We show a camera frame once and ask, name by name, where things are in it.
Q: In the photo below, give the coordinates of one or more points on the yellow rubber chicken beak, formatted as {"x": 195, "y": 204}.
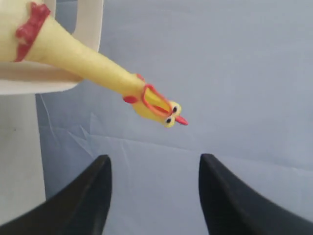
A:
{"x": 41, "y": 39}

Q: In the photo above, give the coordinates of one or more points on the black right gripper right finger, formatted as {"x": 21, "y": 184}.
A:
{"x": 231, "y": 207}

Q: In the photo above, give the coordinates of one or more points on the blue-grey backdrop curtain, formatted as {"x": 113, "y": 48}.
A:
{"x": 242, "y": 70}

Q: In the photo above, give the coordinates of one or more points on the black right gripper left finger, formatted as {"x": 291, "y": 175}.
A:
{"x": 81, "y": 208}

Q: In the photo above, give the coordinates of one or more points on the cream bin marked O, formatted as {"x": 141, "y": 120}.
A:
{"x": 21, "y": 170}

